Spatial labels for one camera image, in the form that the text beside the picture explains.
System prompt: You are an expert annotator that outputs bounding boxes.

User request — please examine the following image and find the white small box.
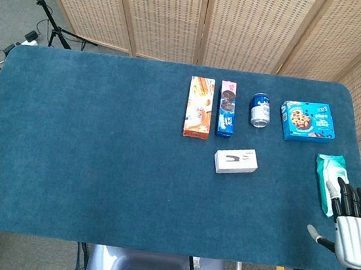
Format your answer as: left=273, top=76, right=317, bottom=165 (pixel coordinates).
left=212, top=144, right=261, bottom=178

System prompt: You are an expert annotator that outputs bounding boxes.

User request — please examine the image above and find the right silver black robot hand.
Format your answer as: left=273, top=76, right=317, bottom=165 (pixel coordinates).
left=303, top=173, right=361, bottom=270

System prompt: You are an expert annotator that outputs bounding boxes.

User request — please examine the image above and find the black tripod stand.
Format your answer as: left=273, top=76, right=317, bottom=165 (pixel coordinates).
left=6, top=0, right=103, bottom=54

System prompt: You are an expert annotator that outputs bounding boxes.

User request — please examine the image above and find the blue felt table cover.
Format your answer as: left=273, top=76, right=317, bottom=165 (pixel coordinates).
left=0, top=41, right=361, bottom=270

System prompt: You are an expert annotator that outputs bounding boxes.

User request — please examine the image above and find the blue white drink can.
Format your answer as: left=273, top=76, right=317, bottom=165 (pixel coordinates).
left=247, top=91, right=274, bottom=130

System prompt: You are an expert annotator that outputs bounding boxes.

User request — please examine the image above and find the blue chocolate chip cookie box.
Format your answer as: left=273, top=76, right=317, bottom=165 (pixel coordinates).
left=277, top=98, right=340, bottom=147

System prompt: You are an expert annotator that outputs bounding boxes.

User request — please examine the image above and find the orange biscuit box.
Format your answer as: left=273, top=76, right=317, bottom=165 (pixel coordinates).
left=182, top=75, right=217, bottom=142

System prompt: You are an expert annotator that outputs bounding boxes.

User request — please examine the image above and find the green wet wipes pack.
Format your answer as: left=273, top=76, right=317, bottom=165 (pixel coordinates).
left=309, top=152, right=353, bottom=220

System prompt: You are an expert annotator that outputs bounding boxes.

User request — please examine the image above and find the woven bamboo folding screen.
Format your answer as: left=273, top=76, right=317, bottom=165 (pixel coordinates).
left=1, top=0, right=361, bottom=270

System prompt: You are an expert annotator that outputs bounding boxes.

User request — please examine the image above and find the black power adapter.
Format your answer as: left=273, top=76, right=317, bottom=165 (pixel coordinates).
left=24, top=30, right=40, bottom=43

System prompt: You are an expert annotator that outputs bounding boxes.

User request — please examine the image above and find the blue sandwich cookie pack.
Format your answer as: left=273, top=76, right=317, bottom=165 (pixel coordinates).
left=214, top=79, right=241, bottom=139

